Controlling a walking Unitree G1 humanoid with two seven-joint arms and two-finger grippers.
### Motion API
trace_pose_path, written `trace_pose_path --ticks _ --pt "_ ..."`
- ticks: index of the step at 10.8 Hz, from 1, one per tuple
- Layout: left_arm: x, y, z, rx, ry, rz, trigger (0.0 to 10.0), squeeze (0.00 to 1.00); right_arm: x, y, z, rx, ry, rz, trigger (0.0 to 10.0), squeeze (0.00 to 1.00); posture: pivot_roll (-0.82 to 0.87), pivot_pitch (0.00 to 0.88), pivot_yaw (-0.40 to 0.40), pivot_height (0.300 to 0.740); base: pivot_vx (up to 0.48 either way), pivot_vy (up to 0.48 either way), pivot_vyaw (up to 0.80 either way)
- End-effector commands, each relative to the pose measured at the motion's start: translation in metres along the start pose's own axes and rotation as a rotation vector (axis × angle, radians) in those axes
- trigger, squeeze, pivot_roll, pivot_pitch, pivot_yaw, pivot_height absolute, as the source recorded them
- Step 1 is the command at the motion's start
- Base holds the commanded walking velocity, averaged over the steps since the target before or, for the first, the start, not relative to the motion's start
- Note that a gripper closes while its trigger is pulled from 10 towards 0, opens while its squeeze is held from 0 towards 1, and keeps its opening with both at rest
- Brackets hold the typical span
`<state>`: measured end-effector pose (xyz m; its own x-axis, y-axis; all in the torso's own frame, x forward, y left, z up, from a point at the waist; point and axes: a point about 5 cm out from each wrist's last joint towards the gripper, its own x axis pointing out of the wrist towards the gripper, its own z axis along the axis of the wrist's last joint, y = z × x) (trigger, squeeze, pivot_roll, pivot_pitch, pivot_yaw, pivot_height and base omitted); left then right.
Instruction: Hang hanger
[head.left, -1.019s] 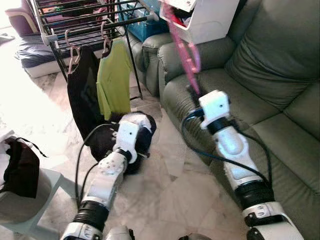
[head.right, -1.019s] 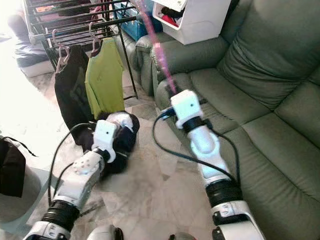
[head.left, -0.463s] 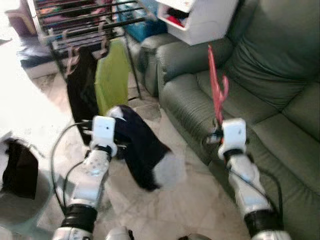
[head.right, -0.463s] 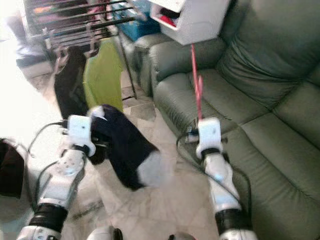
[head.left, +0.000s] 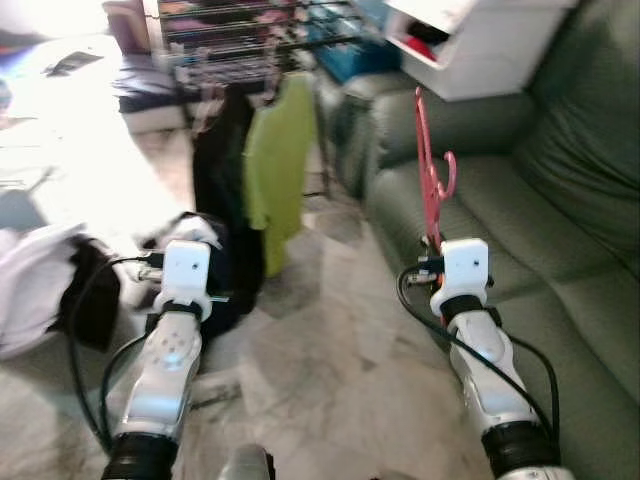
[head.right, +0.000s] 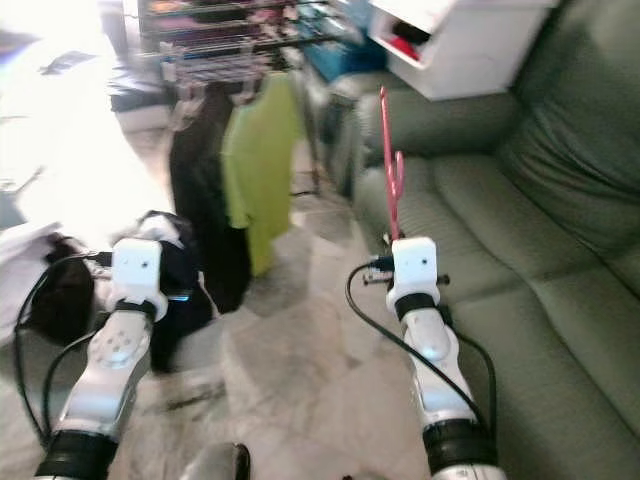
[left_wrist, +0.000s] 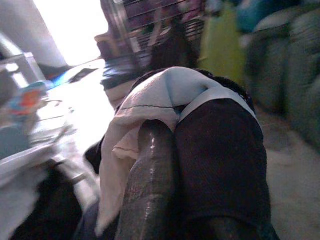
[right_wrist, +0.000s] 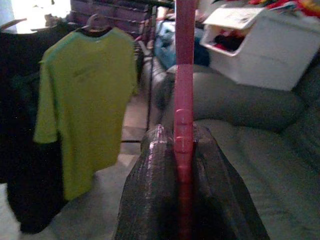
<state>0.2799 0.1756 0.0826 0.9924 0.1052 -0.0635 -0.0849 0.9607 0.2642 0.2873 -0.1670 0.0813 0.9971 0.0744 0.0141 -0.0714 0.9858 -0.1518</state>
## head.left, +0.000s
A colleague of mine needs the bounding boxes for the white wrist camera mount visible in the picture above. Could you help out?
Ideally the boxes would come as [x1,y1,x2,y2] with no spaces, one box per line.
[160,240,213,319]
[438,238,491,301]

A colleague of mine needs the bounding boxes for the red cloth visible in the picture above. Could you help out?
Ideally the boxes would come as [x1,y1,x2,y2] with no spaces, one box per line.
[405,35,441,61]

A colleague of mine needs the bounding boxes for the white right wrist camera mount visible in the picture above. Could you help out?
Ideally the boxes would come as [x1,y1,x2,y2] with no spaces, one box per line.
[438,238,491,301]

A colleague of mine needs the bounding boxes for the blue plastic container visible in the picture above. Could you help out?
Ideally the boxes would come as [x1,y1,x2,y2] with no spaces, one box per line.
[320,5,401,83]

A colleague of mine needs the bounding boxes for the black t-shirt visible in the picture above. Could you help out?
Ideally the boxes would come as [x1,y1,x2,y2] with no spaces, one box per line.
[190,85,266,311]

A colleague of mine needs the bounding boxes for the dark green leather sofa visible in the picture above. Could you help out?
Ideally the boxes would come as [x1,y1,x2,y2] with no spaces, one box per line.
[330,0,640,480]

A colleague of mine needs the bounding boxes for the red plastic hanger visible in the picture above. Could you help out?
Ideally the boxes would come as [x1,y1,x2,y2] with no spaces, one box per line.
[414,87,458,251]

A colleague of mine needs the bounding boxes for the metal clothes drying rack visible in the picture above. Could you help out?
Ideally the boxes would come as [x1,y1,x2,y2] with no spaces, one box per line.
[150,0,386,96]

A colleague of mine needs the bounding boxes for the lime green t-shirt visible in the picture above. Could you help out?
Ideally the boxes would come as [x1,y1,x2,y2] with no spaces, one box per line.
[245,72,319,279]

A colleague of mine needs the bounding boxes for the left robot leg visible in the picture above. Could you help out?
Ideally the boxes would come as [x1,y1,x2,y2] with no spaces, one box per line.
[215,445,276,480]

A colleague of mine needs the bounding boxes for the white plastic storage box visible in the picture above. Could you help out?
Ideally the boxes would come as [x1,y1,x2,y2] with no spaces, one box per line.
[385,0,581,101]

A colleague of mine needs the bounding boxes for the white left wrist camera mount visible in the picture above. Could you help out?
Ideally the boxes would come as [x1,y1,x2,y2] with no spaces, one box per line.
[160,240,213,319]

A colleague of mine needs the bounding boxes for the small dark cloth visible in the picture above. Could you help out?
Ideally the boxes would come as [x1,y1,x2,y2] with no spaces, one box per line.
[45,52,101,77]

